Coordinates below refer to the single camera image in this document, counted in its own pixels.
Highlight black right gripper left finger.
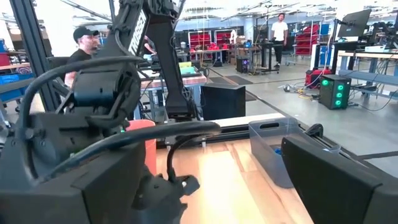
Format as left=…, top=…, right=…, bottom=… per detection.
left=0, top=143, right=147, bottom=224

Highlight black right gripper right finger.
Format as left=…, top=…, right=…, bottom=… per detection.
left=281, top=136, right=398, bottom=224

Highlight orange plastic bin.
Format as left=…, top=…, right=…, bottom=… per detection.
left=126, top=119, right=158, bottom=175

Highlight grey translucent plastic bin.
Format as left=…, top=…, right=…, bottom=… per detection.
left=248, top=117, right=309, bottom=189

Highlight black computer green lights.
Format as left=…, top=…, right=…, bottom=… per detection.
left=318, top=74, right=353, bottom=111

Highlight black box cabinet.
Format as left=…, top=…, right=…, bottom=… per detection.
left=200, top=83, right=247, bottom=121

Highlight red toolbox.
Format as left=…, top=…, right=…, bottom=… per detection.
left=304, top=68, right=331, bottom=90

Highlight wooden work table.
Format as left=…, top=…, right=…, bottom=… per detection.
left=136, top=70, right=208, bottom=122

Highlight teal yellow box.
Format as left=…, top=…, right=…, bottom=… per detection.
left=178, top=61, right=197, bottom=75

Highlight black floor mat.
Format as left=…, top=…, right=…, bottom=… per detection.
left=208, top=74, right=254, bottom=86

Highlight blue storage bin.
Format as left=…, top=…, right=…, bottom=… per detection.
left=0, top=73, right=32, bottom=103

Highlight person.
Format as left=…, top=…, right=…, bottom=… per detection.
left=63, top=26, right=101, bottom=88
left=271, top=12, right=290, bottom=70

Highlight red bin rack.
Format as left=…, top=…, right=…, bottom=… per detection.
left=294, top=24, right=322, bottom=57

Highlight black computer purple light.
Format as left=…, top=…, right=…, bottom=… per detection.
left=236, top=57, right=249, bottom=74

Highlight red storage shelf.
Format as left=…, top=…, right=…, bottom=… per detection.
left=188, top=30, right=213, bottom=51
left=214, top=29, right=233, bottom=50

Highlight black monitor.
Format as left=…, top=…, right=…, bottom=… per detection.
left=337, top=9, right=373, bottom=38

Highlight black frame clamp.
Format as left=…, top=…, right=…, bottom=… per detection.
left=305, top=123, right=325, bottom=138

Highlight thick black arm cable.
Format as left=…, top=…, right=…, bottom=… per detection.
left=18, top=55, right=144, bottom=131
left=46, top=120, right=222, bottom=181

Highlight blue frame workbench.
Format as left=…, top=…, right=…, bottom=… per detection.
left=337, top=49, right=398, bottom=94

